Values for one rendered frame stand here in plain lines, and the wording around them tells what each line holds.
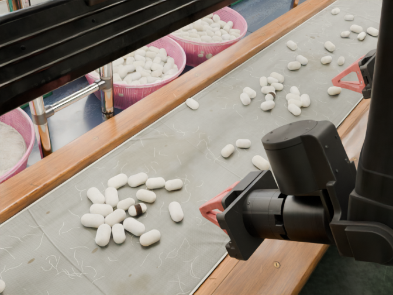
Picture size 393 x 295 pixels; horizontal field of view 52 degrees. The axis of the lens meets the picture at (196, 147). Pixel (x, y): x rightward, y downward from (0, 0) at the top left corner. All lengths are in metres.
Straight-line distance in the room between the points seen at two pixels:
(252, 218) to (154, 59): 0.67
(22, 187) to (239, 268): 0.37
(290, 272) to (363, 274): 1.05
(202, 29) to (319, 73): 0.36
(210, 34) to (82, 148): 0.59
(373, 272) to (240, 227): 1.27
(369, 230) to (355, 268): 1.31
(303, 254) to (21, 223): 0.45
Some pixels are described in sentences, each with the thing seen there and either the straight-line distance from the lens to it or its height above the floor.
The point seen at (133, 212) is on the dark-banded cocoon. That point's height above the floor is 0.75.
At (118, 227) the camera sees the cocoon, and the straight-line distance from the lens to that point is 0.66.
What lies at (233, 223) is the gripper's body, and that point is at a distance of 0.46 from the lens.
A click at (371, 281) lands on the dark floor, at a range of 1.68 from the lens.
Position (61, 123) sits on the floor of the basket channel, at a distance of 0.97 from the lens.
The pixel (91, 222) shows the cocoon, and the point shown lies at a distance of 0.67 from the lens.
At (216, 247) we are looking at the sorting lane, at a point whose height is 0.74.
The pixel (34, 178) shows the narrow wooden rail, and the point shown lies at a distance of 0.73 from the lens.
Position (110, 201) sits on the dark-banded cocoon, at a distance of 0.69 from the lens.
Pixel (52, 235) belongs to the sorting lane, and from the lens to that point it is 0.69.
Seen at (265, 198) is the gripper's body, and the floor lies 0.96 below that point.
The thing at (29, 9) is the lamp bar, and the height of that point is 1.11.
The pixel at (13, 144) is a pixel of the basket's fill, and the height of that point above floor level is 0.73.
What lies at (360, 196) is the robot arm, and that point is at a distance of 0.37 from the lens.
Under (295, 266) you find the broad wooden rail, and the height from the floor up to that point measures 0.77.
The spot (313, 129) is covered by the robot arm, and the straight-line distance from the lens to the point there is 0.39.
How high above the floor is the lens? 1.30
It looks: 43 degrees down
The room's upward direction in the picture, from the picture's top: 8 degrees clockwise
